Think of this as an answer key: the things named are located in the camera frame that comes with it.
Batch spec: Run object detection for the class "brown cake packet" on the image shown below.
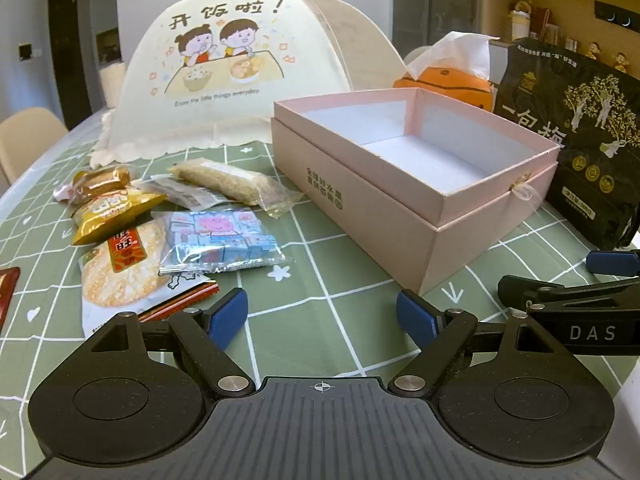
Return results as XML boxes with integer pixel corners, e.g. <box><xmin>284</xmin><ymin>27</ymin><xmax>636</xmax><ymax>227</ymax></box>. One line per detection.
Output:
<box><xmin>54</xmin><ymin>165</ymin><xmax>133</xmax><ymax>206</ymax></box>

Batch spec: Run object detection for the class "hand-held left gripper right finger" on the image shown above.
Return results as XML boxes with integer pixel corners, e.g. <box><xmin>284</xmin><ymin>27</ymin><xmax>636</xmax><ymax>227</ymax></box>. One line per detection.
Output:
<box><xmin>389</xmin><ymin>289</ymin><xmax>553</xmax><ymax>397</ymax></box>

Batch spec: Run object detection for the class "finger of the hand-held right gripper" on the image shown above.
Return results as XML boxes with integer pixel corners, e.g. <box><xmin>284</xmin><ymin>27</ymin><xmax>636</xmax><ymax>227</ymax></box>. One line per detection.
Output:
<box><xmin>586</xmin><ymin>249</ymin><xmax>640</xmax><ymax>277</ymax></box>
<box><xmin>497</xmin><ymin>275</ymin><xmax>640</xmax><ymax>311</ymax></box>

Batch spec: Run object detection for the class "white tissue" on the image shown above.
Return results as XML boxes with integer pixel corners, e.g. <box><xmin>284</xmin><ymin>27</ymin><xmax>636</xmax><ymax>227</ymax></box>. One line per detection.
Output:
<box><xmin>405</xmin><ymin>31</ymin><xmax>493</xmax><ymax>81</ymax></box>

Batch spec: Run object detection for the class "red snack packet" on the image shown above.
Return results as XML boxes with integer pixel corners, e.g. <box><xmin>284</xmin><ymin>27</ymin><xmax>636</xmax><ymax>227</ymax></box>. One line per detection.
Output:
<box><xmin>0</xmin><ymin>267</ymin><xmax>21</xmax><ymax>333</ymax></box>

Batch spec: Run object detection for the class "clear cartoon candy packet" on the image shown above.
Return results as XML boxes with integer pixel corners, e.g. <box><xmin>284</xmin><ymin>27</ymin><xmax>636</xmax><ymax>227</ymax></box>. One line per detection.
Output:
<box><xmin>150</xmin><ymin>207</ymin><xmax>296</xmax><ymax>277</ymax></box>

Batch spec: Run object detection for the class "small clear packet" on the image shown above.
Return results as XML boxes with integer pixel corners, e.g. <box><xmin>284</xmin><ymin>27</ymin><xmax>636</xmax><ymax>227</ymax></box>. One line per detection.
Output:
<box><xmin>132</xmin><ymin>175</ymin><xmax>221</xmax><ymax>211</ymax></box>

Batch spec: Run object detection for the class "orange basketball tissue box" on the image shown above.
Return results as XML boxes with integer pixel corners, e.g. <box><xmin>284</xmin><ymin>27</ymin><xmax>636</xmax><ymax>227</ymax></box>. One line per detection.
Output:
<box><xmin>392</xmin><ymin>62</ymin><xmax>493</xmax><ymax>111</ymax></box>

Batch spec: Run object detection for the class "dark door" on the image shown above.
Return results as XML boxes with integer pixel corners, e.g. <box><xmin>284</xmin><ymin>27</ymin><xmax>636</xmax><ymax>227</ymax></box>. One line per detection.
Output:
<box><xmin>48</xmin><ymin>0</ymin><xmax>82</xmax><ymax>111</ymax></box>

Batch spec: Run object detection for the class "beige chair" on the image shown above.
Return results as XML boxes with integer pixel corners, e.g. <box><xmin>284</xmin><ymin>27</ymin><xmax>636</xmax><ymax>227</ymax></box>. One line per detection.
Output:
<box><xmin>0</xmin><ymin>107</ymin><xmax>68</xmax><ymax>186</ymax></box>
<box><xmin>99</xmin><ymin>62</ymin><xmax>126</xmax><ymax>108</ymax></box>

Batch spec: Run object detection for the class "black snack bag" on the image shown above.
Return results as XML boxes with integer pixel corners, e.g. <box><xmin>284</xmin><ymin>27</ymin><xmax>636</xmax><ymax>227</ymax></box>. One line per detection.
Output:
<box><xmin>492</xmin><ymin>37</ymin><xmax>640</xmax><ymax>251</ymax></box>

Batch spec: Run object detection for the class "pink cardboard box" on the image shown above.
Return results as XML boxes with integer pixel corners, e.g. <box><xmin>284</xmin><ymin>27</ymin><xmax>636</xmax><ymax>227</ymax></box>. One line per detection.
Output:
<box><xmin>271</xmin><ymin>87</ymin><xmax>560</xmax><ymax>296</ymax></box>

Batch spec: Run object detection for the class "yellow snack packet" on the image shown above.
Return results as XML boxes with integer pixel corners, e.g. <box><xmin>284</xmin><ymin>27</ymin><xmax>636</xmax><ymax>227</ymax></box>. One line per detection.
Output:
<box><xmin>71</xmin><ymin>187</ymin><xmax>168</xmax><ymax>247</ymax></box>

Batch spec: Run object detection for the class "green checked tablecloth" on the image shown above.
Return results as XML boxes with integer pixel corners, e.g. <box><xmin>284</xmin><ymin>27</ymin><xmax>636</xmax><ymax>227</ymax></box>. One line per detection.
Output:
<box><xmin>0</xmin><ymin>110</ymin><xmax>640</xmax><ymax>411</ymax></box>

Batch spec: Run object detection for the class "cartoon printed food cover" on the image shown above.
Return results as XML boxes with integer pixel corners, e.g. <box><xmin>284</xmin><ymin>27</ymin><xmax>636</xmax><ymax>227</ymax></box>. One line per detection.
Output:
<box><xmin>90</xmin><ymin>0</ymin><xmax>408</xmax><ymax>168</ymax></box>

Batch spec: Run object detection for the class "yellow figurine bottle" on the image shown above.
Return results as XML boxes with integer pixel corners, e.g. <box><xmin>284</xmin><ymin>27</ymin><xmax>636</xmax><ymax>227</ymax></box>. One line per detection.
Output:
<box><xmin>509</xmin><ymin>0</ymin><xmax>535</xmax><ymax>43</ymax></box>

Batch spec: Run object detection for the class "grain bar packet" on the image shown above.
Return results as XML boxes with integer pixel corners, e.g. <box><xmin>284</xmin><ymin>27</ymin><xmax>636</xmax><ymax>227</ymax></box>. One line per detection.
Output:
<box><xmin>167</xmin><ymin>158</ymin><xmax>306</xmax><ymax>218</ymax></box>

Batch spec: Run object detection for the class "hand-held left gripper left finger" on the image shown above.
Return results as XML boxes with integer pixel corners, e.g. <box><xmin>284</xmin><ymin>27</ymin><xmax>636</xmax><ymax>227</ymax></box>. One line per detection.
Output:
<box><xmin>92</xmin><ymin>289</ymin><xmax>256</xmax><ymax>397</ymax></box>

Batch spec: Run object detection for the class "rice cracker packet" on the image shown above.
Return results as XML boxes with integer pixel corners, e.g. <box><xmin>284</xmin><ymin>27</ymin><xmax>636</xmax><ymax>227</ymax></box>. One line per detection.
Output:
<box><xmin>79</xmin><ymin>220</ymin><xmax>221</xmax><ymax>338</ymax></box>

